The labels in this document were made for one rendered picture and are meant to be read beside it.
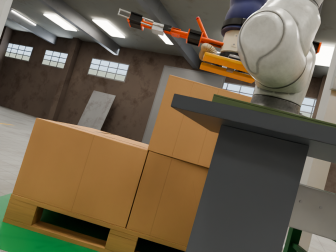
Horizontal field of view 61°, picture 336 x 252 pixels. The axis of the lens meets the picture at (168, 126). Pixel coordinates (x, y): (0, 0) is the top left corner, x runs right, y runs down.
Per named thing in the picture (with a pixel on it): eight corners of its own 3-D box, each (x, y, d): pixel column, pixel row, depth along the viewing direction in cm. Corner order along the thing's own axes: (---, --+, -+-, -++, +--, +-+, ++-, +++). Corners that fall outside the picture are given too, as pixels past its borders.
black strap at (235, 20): (253, 45, 177) (255, 39, 177) (265, 30, 154) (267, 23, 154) (218, 35, 178) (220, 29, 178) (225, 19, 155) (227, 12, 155)
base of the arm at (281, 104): (320, 128, 82) (326, 109, 82) (244, 107, 88) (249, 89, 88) (305, 131, 100) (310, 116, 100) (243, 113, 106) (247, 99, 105)
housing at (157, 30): (163, 36, 170) (165, 29, 171) (163, 32, 164) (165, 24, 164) (152, 33, 171) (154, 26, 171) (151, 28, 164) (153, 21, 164)
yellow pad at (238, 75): (251, 83, 179) (253, 76, 179) (256, 80, 169) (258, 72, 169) (199, 69, 180) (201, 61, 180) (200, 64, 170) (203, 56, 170)
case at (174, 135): (246, 176, 179) (263, 115, 181) (264, 184, 139) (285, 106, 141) (154, 149, 183) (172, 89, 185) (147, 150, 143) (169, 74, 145)
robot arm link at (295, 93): (305, 112, 97) (325, 49, 96) (296, 99, 81) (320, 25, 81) (258, 102, 106) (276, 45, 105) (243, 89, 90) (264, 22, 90)
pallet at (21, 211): (209, 231, 238) (214, 214, 239) (235, 294, 138) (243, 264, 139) (72, 189, 242) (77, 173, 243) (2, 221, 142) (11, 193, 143)
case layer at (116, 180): (214, 214, 239) (227, 167, 241) (243, 264, 139) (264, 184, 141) (78, 173, 243) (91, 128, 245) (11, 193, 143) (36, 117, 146)
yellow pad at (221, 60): (261, 76, 160) (263, 68, 160) (266, 72, 150) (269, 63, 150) (202, 60, 161) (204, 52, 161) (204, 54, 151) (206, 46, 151)
